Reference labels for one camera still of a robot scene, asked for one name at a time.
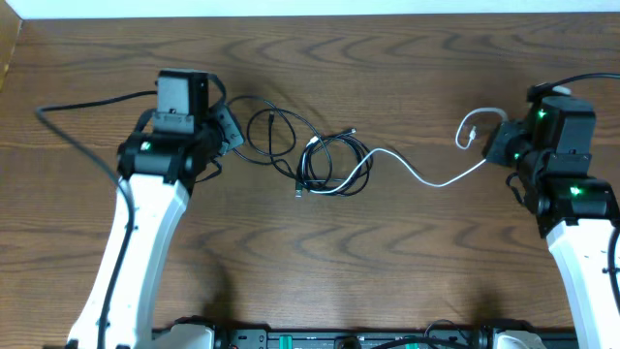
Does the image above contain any white usb cable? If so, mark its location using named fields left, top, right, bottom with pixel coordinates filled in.
left=300, top=107, right=510, bottom=196

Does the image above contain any black usb cable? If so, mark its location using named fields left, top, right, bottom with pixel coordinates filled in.
left=226, top=94, right=374, bottom=200

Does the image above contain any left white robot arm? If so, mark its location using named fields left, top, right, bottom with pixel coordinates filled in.
left=66, top=106, right=244, bottom=349

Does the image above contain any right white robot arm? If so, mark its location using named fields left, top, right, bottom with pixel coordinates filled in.
left=483, top=121, right=619, bottom=348

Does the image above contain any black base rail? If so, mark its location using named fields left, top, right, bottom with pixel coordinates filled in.
left=151, top=316, right=578, bottom=349

